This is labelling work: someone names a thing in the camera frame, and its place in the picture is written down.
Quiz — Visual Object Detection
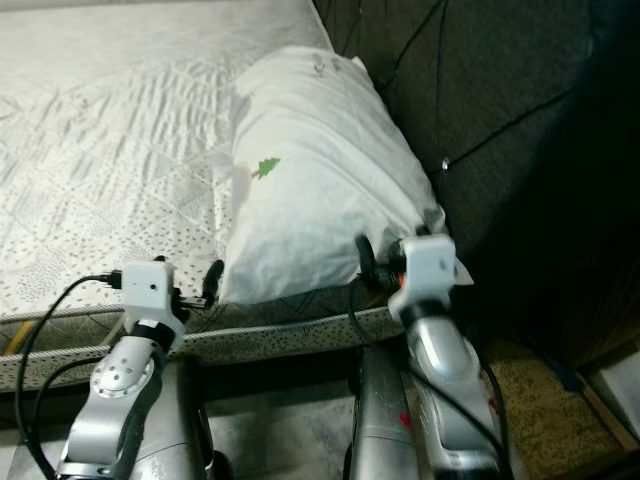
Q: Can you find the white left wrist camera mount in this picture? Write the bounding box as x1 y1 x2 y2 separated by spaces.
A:
120 260 186 351

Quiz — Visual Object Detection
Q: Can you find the white pillow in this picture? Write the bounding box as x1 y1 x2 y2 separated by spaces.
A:
220 45 473 306

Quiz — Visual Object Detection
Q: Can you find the black tufted headboard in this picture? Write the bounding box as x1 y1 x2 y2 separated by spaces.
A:
310 0 640 371

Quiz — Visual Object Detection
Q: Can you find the white patterned mattress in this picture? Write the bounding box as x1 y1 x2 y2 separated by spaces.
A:
0 0 461 396

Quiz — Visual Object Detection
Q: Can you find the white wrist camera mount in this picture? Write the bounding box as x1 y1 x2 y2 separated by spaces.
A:
120 260 186 351
395 232 461 321

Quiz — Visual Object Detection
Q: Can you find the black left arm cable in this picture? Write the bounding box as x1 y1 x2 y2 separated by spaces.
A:
15 272 126 479

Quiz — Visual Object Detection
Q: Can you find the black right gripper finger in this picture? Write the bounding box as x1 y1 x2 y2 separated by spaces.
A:
355 235 379 291

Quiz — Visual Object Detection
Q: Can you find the grey left robot leg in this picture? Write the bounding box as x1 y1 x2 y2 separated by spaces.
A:
140 355 223 480

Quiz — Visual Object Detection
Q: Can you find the brown speckled rug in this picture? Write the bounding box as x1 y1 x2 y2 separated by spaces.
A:
480 338 606 476

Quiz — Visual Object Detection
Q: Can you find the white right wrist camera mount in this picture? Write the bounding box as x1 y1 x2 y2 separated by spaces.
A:
395 232 461 321

